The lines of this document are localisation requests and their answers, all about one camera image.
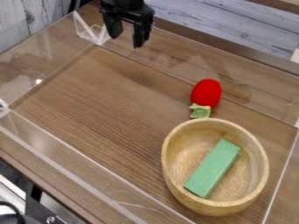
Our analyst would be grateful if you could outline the wooden bowl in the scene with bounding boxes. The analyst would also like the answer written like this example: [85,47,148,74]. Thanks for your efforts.
[161,118,270,216]

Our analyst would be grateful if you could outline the black metal table bracket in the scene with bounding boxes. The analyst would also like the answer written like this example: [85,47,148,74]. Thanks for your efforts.
[24,185,68,224]

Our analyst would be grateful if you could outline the clear acrylic tray walls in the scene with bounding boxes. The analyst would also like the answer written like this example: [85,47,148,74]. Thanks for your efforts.
[0,16,299,224]

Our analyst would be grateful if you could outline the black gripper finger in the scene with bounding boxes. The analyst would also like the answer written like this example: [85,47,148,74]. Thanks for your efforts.
[103,13,123,39]
[133,19,153,48]

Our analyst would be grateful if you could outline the green rectangular block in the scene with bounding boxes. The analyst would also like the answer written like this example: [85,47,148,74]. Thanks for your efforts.
[183,139,240,199]

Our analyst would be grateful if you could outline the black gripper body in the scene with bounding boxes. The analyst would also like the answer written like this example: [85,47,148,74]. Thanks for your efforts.
[99,0,155,25]

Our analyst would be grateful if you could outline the red plush strawberry toy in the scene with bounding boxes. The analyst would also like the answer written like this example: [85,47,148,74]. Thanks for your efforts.
[189,79,222,119]

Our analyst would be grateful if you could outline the black cable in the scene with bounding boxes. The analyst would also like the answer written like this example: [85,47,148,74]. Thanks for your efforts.
[0,200,28,224]

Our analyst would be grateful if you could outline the clear acrylic corner bracket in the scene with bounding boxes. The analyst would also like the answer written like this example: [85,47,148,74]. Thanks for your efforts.
[72,11,111,46]

